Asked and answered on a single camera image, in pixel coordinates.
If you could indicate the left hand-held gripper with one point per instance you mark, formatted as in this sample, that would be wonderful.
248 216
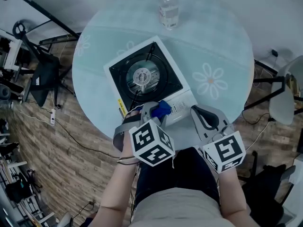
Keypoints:
151 145

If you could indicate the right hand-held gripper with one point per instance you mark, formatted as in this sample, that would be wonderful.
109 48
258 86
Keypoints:
225 150

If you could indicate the blue cloth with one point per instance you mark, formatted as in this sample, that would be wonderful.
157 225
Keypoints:
163 109

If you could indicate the white portable gas stove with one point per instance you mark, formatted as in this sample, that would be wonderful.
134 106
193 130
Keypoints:
142 77

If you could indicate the person's right forearm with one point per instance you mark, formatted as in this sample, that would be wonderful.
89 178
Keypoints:
232 197

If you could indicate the person's left forearm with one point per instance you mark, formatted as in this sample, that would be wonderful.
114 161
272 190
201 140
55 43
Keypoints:
116 193

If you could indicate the person's left hand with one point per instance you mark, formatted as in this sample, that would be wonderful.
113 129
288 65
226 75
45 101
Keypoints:
133 118

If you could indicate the person's dark jeans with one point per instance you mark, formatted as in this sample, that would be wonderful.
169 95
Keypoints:
189 169

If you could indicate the black wrist band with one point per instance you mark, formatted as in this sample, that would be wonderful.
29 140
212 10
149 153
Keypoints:
127 160

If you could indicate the round table with tablecloth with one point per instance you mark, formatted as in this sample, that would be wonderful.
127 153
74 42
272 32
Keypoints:
94 91

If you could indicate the grey shell chair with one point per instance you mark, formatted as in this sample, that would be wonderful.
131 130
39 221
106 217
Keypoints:
281 105

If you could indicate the black swivel chair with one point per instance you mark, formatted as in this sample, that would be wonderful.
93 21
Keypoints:
267 190

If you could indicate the person's beige shirt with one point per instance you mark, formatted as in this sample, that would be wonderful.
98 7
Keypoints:
177 209

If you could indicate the clear plastic water bottle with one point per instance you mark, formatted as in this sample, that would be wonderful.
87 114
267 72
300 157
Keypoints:
169 13

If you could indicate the white power strip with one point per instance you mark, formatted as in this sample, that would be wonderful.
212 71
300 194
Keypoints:
52 117

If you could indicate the black office chair with headrest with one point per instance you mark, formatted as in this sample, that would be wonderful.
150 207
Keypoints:
45 79

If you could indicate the black round fan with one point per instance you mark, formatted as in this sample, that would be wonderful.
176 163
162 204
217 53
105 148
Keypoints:
3 93

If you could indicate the whiteboard on black stand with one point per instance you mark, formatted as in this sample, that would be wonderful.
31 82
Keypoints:
16 11

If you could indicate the black wall plug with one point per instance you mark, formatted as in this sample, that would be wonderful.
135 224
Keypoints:
274 52

